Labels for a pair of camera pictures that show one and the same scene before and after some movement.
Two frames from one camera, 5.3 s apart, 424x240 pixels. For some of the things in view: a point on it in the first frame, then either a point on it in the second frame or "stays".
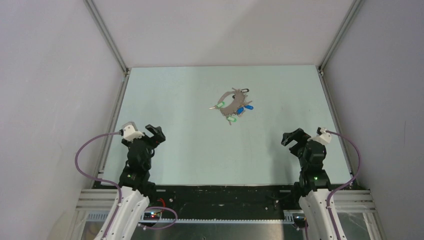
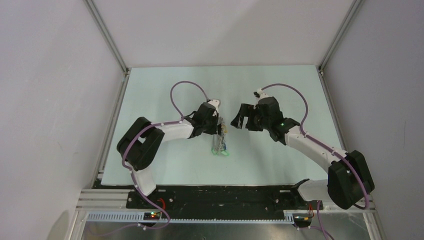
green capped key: [219, 105] to [223, 152]
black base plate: [219, 200] stays
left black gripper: [154, 141] to [213, 130]
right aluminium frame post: [352, 11] stays
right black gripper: [298, 135] to [246, 110]
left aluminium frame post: [106, 33] stays
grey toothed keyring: [240, 100] to [218, 140]
